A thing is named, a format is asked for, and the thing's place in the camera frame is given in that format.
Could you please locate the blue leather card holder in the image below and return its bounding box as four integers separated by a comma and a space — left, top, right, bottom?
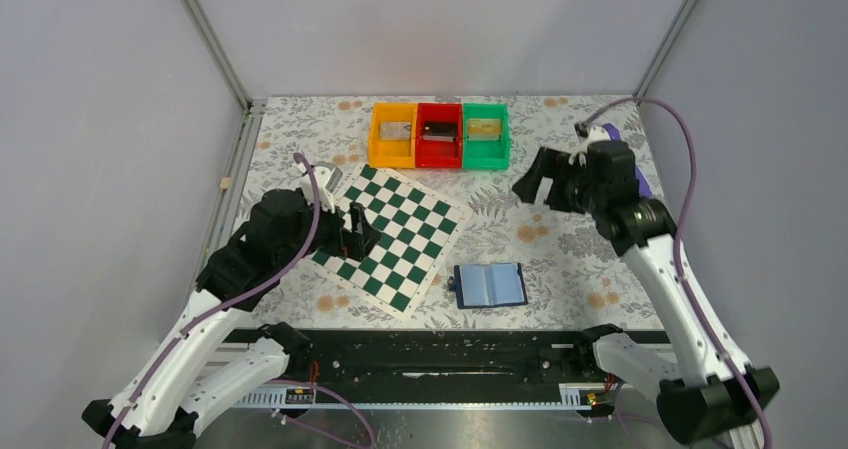
448, 262, 528, 309

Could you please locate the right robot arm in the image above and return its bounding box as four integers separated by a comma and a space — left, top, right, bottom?
512, 140, 780, 444

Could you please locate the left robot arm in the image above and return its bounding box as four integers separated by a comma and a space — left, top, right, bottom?
82, 189, 381, 448

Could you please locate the gold card box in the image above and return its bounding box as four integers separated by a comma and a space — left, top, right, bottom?
465, 118, 502, 141

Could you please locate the silver card box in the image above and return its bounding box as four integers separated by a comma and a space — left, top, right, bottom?
378, 121, 412, 141

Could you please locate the black card box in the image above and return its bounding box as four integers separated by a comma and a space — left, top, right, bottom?
420, 121, 458, 143

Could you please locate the purple toy microphone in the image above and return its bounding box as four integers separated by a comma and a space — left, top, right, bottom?
602, 123, 654, 198

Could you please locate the green white chessboard mat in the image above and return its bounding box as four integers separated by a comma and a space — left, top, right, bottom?
305, 163, 473, 320

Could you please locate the floral table mat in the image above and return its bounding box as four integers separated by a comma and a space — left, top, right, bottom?
228, 96, 661, 330

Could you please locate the green plastic bin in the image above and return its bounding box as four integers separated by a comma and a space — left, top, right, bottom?
462, 103, 512, 170

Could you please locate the red plastic bin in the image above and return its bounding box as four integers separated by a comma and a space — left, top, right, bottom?
415, 103, 463, 169

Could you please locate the yellow plastic bin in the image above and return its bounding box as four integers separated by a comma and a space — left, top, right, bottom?
367, 102, 418, 169

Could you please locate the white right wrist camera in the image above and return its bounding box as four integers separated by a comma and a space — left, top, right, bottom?
574, 122, 612, 153

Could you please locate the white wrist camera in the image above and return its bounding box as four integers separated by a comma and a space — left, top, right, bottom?
297, 162, 343, 213
574, 122, 612, 153

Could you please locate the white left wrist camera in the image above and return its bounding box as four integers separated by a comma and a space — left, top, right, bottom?
297, 162, 343, 213

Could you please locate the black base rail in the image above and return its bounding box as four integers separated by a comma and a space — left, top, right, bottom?
235, 328, 641, 406

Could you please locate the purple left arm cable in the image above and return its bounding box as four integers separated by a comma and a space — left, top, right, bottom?
99, 152, 379, 449

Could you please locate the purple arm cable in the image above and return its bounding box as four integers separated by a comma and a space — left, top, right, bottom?
99, 152, 379, 449
574, 96, 775, 449

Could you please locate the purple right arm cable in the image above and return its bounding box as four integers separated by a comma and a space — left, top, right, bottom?
574, 96, 775, 449

